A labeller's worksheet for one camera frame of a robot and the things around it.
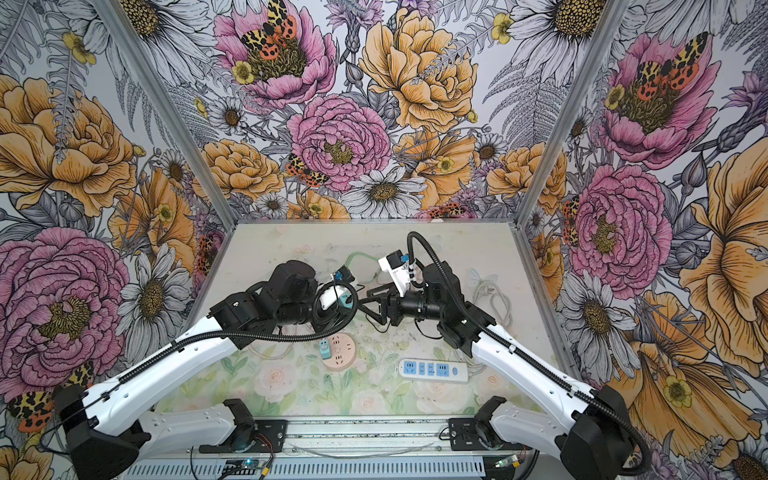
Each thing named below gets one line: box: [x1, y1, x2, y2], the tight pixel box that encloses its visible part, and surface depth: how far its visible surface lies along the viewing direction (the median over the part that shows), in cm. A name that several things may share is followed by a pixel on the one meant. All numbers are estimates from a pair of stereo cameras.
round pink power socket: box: [322, 333, 357, 371], surface depth 87 cm
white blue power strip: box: [398, 358, 470, 384], surface depth 84 cm
